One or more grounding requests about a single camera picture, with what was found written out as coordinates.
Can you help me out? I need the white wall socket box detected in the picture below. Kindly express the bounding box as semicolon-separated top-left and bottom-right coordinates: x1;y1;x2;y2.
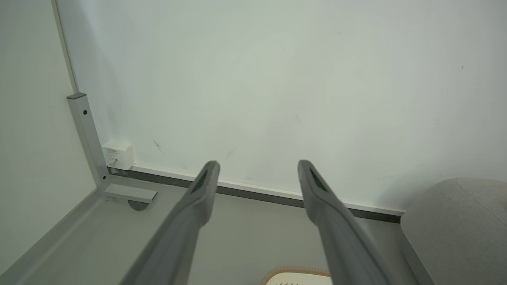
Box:
101;139;135;171

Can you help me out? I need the grey metal frame post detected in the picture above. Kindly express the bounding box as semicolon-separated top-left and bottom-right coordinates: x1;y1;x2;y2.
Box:
67;93;158;211

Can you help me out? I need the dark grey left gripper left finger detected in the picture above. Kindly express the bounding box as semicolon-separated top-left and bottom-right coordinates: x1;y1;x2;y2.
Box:
119;160;221;285

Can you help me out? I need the white grey baseboard strip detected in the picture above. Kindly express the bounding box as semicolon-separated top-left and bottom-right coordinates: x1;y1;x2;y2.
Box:
107;164;406;224

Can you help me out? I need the white basket with beige rim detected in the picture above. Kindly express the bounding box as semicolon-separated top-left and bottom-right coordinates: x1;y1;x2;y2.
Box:
260;266;334;285

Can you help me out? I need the grey fabric sofa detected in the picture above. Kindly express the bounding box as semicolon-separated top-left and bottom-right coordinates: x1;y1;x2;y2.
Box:
400;178;507;285

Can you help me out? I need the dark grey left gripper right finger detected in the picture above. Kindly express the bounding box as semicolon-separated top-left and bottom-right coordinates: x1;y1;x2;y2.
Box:
297;160;401;285

